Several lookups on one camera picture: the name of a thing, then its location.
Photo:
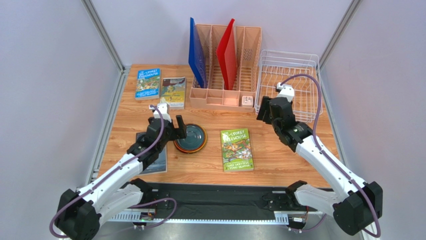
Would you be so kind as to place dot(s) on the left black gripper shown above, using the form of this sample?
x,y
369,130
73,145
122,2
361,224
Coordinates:
x,y
178,133

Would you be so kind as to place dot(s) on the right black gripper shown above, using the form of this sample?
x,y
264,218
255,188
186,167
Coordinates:
x,y
268,108

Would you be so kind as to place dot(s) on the dark grey plate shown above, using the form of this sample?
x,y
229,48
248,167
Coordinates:
x,y
190,137

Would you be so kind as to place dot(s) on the orange plate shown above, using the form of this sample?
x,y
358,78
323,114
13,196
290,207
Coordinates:
x,y
201,144

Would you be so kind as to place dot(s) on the white wire dish rack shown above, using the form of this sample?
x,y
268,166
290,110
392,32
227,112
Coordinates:
x,y
276,66

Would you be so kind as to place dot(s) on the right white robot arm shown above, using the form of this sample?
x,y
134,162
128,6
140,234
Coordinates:
x,y
354,204

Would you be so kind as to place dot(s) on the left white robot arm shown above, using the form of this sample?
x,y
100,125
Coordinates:
x,y
81,213

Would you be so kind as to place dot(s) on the small white pink box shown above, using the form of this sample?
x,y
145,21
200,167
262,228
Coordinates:
x,y
247,101

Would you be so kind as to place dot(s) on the Nineteen Eighty-Four book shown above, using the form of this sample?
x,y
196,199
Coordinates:
x,y
159,166

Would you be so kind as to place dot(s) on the green treehouse book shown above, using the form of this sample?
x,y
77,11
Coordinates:
x,y
236,149

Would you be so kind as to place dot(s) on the yellow grey paperback book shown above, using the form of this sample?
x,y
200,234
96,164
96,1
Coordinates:
x,y
173,92

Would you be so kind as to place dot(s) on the pink plastic file organizer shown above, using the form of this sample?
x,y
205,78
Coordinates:
x,y
248,48

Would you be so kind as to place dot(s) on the blue treehouse book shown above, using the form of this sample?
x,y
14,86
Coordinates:
x,y
148,84

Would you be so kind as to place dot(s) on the red plastic folder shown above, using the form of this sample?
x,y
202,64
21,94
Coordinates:
x,y
226,54

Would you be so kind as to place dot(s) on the blue plastic folder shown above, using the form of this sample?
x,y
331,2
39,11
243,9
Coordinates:
x,y
196,58

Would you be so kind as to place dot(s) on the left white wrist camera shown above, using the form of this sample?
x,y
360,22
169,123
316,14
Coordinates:
x,y
162,109

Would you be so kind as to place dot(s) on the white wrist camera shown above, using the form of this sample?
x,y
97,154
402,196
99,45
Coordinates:
x,y
162,109
285,91

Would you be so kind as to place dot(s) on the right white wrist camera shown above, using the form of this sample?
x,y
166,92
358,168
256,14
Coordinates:
x,y
285,91

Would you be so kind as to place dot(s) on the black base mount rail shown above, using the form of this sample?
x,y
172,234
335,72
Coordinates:
x,y
223,202

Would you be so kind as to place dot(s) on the aluminium frame rail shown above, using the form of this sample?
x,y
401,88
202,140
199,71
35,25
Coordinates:
x,y
144,214

